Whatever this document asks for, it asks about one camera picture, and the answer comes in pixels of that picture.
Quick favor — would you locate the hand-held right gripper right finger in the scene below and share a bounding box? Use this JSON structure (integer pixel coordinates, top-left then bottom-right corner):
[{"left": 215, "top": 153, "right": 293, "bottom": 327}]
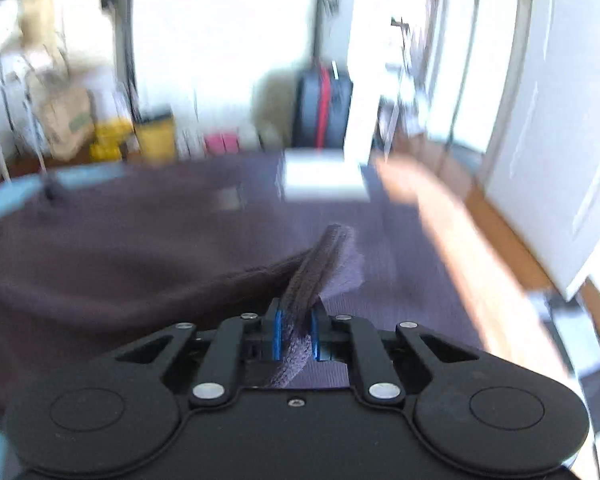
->
[{"left": 309, "top": 304, "right": 482, "bottom": 408}]

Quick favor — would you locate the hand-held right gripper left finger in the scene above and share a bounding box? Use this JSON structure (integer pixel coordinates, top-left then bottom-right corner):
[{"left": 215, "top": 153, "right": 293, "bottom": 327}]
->
[{"left": 112, "top": 299, "right": 285, "bottom": 408}]

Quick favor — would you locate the brown knit sweater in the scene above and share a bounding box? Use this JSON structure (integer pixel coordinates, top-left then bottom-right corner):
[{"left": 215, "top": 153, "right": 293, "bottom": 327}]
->
[{"left": 0, "top": 154, "right": 483, "bottom": 416}]

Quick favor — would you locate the yellow trash bin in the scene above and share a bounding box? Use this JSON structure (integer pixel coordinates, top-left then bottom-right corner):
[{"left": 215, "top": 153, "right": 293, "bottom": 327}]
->
[{"left": 134, "top": 109, "right": 177, "bottom": 162}]

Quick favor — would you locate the yellow plastic bag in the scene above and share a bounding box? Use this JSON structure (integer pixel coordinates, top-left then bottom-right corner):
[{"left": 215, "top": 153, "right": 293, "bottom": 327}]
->
[{"left": 89, "top": 121, "right": 134, "bottom": 162}]

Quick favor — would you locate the brown paper bag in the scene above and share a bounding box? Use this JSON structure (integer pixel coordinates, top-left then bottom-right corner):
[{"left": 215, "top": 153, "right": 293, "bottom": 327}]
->
[{"left": 34, "top": 84, "right": 97, "bottom": 160}]

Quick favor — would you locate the white panel door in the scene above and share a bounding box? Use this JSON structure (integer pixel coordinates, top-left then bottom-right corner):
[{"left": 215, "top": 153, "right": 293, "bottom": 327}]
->
[{"left": 479, "top": 0, "right": 600, "bottom": 302}]

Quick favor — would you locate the black suitcase with red strap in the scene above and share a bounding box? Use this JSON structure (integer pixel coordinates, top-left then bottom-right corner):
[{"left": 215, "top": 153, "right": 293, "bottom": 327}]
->
[{"left": 291, "top": 61, "right": 354, "bottom": 149}]

